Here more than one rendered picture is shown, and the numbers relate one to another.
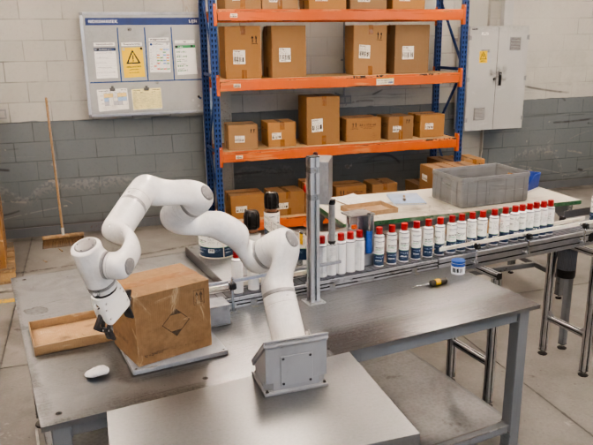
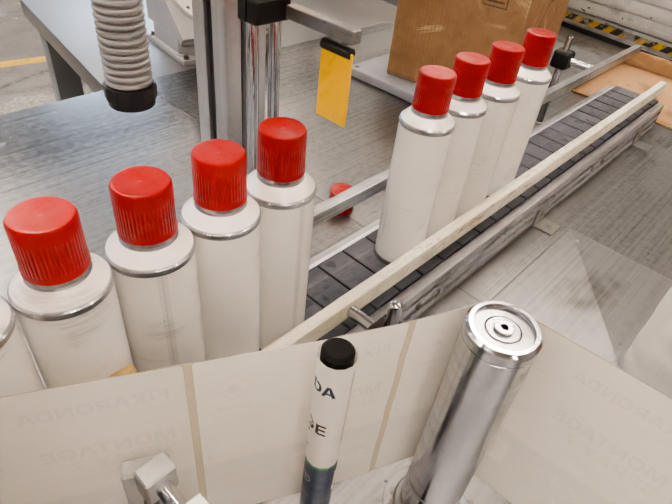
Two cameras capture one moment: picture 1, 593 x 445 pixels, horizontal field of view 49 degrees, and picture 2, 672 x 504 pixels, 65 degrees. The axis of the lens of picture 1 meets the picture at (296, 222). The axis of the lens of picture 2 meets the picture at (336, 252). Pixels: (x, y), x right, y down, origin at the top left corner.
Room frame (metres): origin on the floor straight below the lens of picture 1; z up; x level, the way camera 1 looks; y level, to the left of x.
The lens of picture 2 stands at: (3.25, -0.16, 1.25)
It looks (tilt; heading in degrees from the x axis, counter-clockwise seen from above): 40 degrees down; 155
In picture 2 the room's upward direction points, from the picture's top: 7 degrees clockwise
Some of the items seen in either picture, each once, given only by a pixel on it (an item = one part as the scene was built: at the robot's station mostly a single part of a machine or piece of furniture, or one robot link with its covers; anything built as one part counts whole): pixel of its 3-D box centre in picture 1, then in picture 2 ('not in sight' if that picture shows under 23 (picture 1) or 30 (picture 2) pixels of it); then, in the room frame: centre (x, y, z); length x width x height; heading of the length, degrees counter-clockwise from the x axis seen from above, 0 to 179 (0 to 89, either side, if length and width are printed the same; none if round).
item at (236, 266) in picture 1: (236, 271); (513, 118); (2.77, 0.27, 0.98); 0.05 x 0.05 x 0.20
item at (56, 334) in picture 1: (71, 330); (658, 87); (2.45, 0.93, 0.85); 0.30 x 0.26 x 0.04; 116
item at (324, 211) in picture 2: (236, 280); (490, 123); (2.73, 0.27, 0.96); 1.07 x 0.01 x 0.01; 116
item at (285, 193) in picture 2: not in sight; (278, 246); (2.94, -0.07, 0.98); 0.05 x 0.05 x 0.20
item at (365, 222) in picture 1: (357, 237); not in sight; (3.16, -0.31, 1.01); 0.14 x 0.13 x 0.26; 116
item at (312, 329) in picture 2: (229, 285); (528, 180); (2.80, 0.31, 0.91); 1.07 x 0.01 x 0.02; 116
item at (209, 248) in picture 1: (217, 239); not in sight; (3.35, 0.42, 0.95); 0.20 x 0.20 x 0.14
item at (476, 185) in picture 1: (479, 184); not in sight; (4.81, -1.38, 0.91); 0.60 x 0.40 x 0.22; 111
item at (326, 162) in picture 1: (319, 179); not in sight; (2.86, -0.10, 1.38); 0.17 x 0.10 x 0.19; 171
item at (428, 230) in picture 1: (428, 237); not in sight; (3.23, -0.68, 0.98); 0.05 x 0.05 x 0.20
